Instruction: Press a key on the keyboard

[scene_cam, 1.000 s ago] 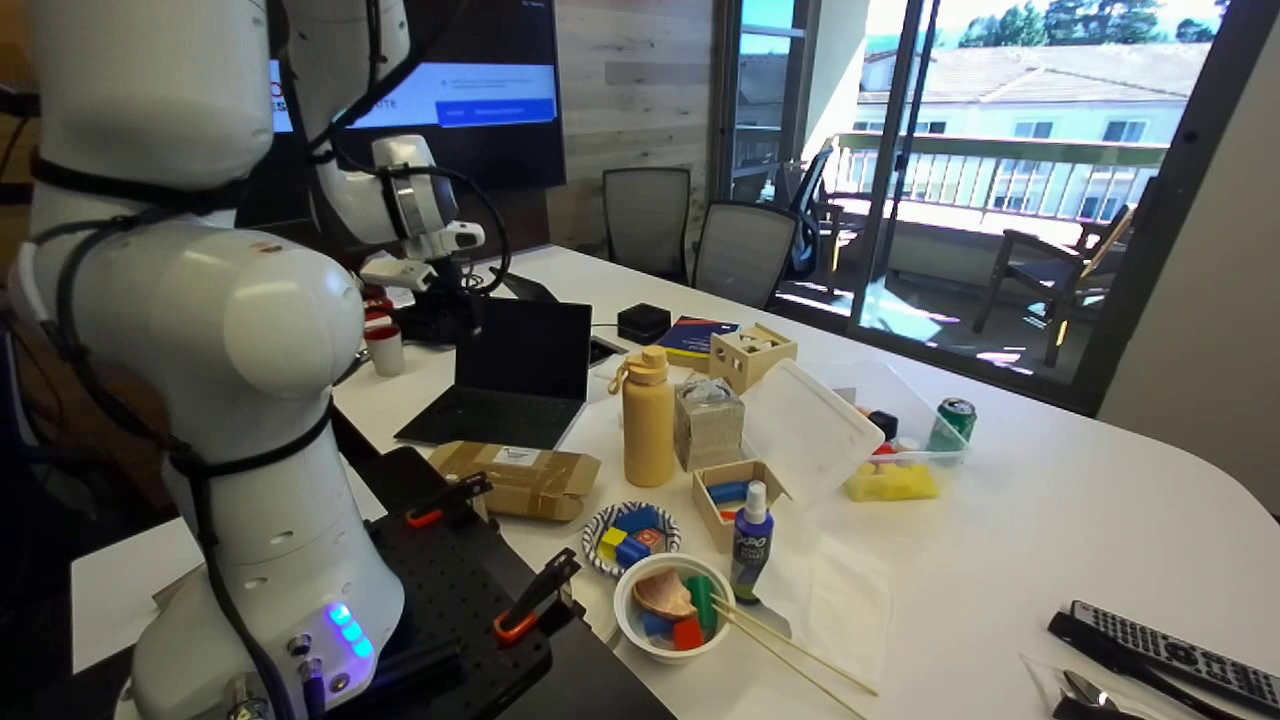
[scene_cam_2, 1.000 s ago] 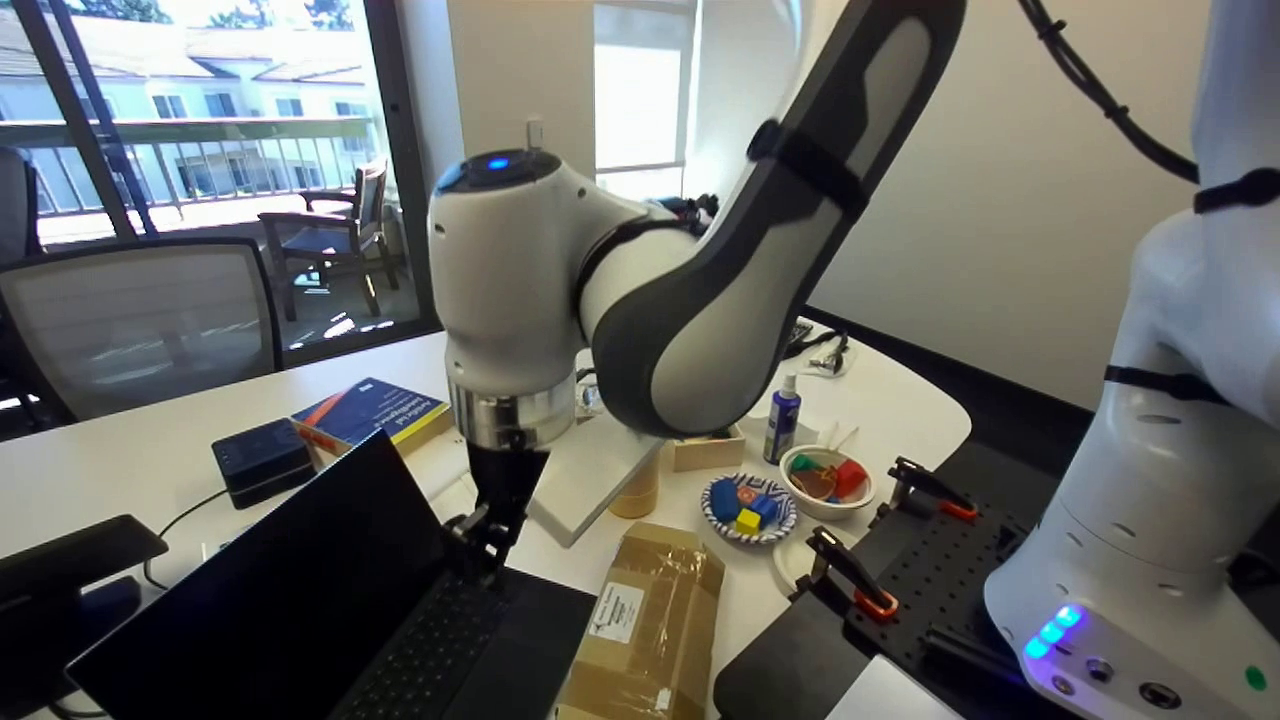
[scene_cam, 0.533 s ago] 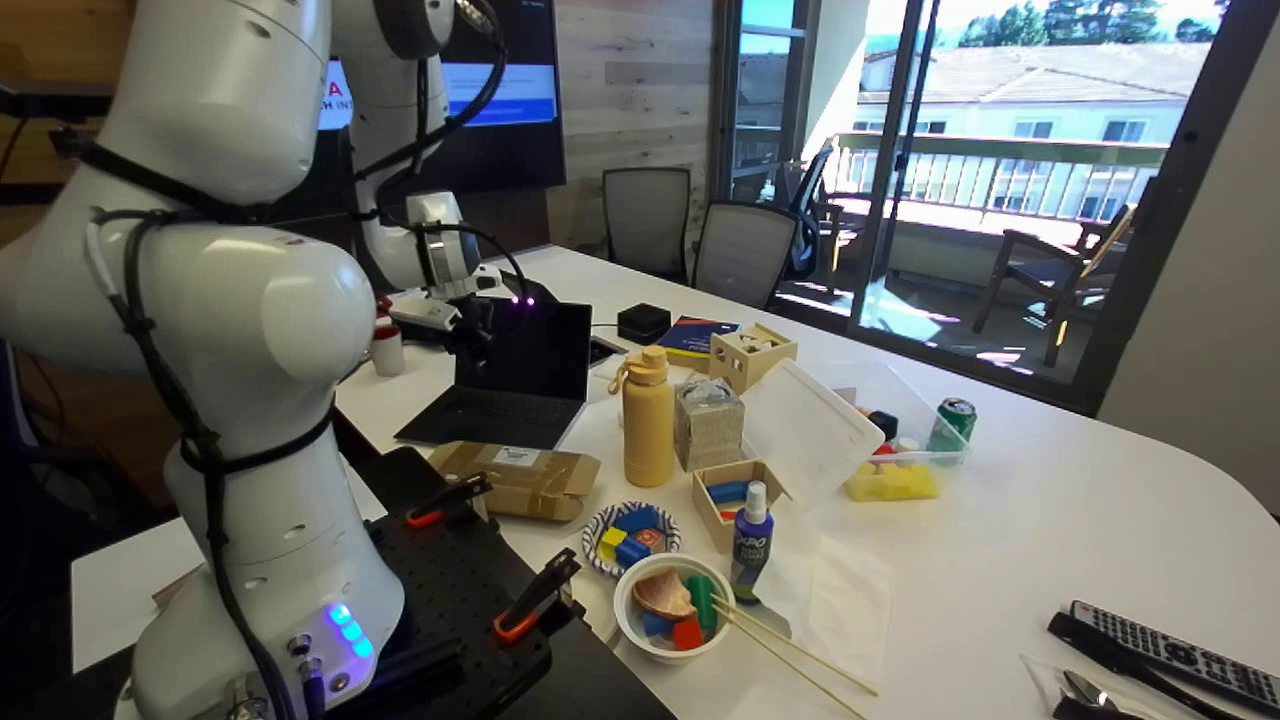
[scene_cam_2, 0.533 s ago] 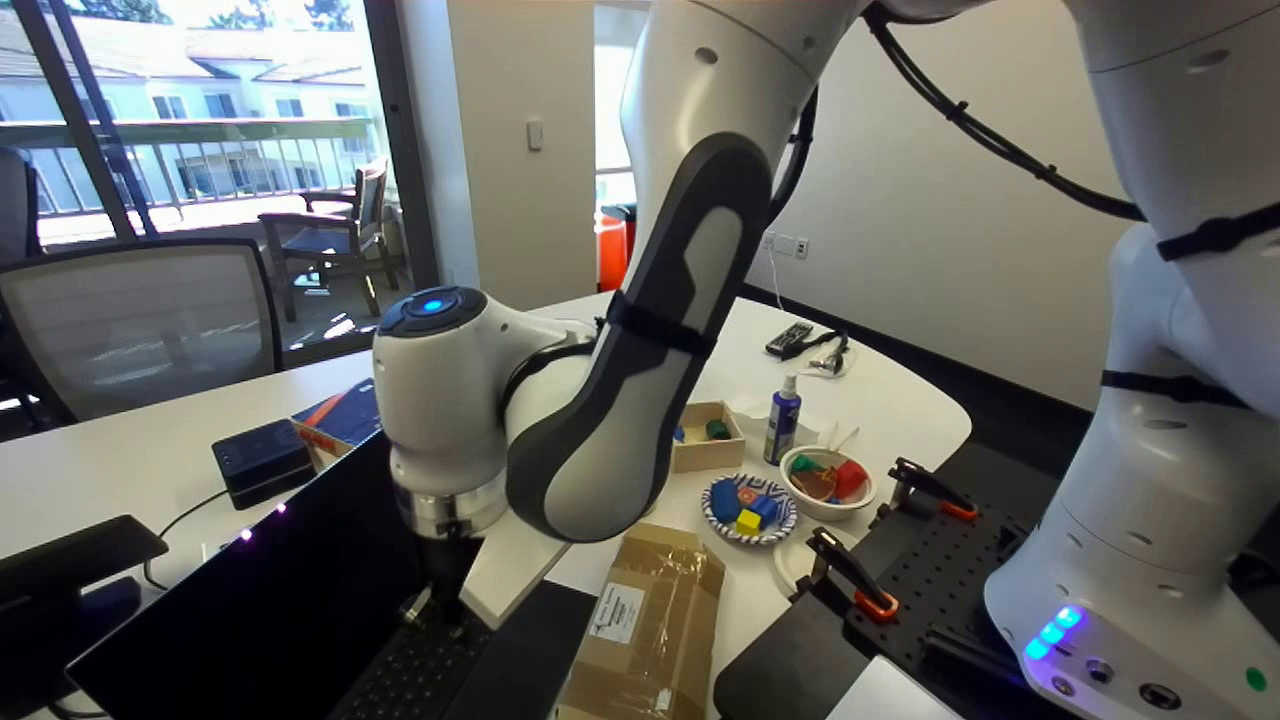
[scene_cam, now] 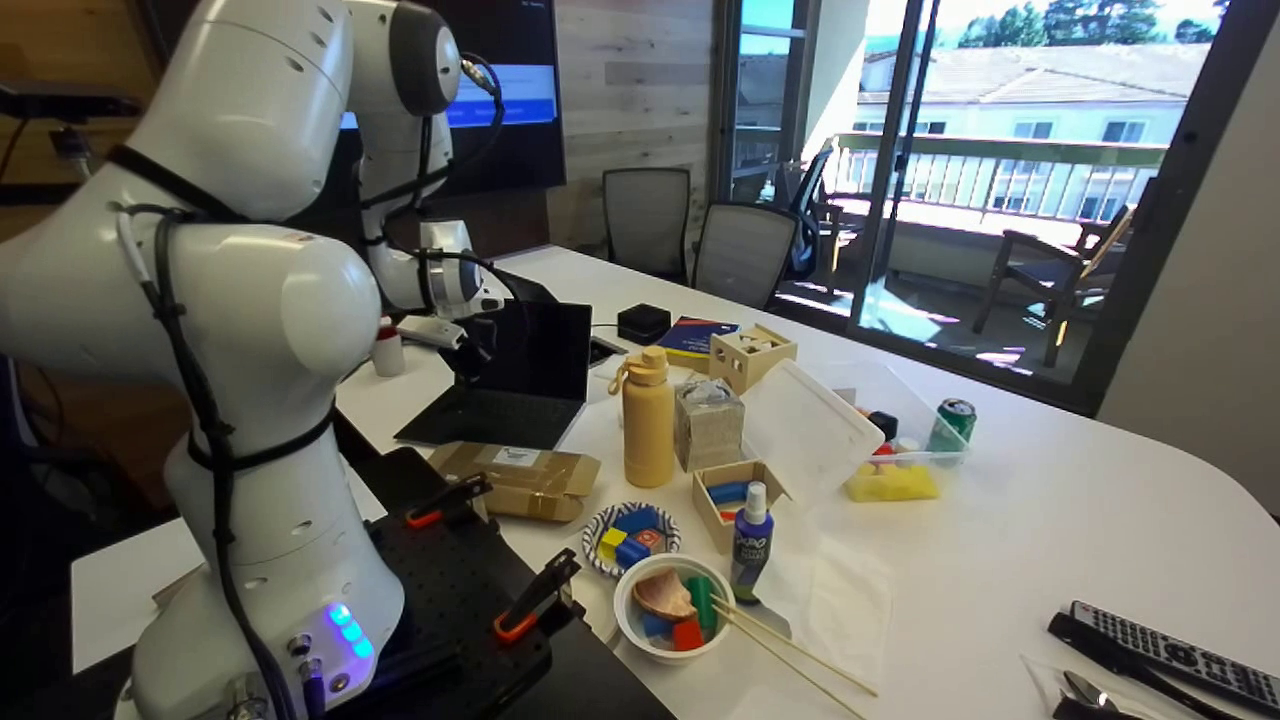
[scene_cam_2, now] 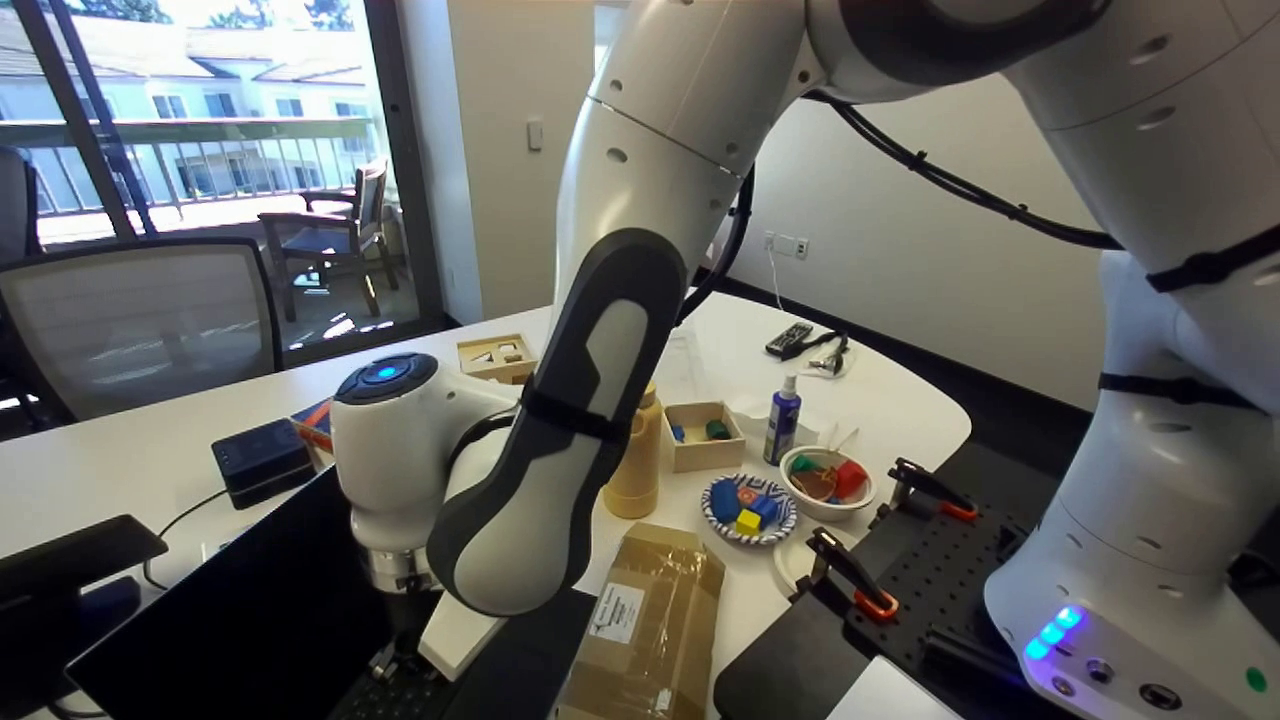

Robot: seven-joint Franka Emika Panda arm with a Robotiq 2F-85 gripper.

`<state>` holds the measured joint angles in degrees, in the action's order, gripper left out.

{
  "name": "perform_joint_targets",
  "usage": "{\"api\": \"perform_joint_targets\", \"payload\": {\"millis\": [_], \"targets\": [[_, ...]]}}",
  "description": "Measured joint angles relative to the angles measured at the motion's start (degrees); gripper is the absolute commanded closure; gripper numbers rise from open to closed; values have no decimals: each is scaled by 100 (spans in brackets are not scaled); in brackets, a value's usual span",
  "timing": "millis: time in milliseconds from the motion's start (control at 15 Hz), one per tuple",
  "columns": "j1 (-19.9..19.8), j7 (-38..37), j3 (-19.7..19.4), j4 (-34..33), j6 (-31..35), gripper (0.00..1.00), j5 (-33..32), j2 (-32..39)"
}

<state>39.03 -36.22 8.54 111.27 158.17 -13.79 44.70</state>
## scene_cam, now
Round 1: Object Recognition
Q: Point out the black remote control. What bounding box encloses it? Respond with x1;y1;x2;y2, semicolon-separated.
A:
1070;599;1280;717

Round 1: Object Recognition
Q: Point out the black orange clamp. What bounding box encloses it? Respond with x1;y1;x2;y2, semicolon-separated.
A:
489;543;586;646
403;471;498;537

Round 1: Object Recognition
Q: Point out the metal cutlery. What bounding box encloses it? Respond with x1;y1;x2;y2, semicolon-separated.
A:
1058;668;1135;720

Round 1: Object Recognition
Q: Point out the tan water bottle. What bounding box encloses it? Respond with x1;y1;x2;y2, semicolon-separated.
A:
618;344;682;490

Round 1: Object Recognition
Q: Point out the patterned plate with blocks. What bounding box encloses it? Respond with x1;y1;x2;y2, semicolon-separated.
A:
580;501;682;584

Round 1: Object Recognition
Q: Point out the black laptop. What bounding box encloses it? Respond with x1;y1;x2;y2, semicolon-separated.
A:
392;297;598;451

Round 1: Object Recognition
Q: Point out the dark outdoor chair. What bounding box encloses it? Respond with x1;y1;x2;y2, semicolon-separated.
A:
972;203;1135;371

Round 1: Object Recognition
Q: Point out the wall television screen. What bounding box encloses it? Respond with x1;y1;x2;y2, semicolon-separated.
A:
337;0;568;194

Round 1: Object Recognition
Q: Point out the clear jar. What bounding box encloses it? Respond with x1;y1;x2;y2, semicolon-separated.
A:
674;377;747;471

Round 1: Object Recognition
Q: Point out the black mounting plate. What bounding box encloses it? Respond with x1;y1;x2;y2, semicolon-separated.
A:
331;442;677;720

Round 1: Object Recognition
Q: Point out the clear plastic container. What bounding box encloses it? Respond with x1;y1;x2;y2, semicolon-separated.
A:
741;358;887;503

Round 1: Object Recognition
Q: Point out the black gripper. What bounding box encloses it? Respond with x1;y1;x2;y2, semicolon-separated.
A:
446;297;505;382

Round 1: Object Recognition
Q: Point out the wooden chopstick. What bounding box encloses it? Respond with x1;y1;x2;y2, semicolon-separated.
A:
716;599;884;700
725;621;871;720

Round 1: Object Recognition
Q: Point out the small wooden tray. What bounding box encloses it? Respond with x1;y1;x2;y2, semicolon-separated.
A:
687;457;793;555

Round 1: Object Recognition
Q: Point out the white bowl with toys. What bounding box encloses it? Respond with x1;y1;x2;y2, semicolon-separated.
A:
609;546;741;663

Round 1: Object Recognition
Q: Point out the grey mesh office chair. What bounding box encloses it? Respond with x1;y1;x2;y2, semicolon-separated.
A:
598;164;698;283
692;198;800;312

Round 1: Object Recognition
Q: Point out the yellow sponge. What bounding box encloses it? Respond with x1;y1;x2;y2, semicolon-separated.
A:
845;457;946;509

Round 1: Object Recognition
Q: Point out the clear plastic bag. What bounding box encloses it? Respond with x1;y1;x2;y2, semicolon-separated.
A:
777;531;895;692

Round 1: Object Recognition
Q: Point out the blue spray bottle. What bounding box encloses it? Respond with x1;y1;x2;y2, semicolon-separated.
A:
730;480;781;607

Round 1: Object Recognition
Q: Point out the teal can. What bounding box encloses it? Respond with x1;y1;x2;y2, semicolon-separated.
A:
925;395;980;461

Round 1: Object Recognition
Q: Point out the wooden shape sorter box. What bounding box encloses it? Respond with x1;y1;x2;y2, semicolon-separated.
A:
706;319;800;395

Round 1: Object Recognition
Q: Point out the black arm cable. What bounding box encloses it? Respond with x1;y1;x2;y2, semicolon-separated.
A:
103;138;337;720

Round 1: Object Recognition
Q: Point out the blue book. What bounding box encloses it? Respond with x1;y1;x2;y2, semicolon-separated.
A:
651;317;741;377

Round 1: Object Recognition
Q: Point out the balcony railing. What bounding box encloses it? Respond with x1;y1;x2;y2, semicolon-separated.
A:
823;129;1173;232

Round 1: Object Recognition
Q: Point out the small white bottle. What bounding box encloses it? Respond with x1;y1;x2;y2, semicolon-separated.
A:
370;317;409;378

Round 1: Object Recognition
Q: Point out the small black box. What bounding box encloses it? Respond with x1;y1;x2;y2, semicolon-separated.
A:
613;299;677;347

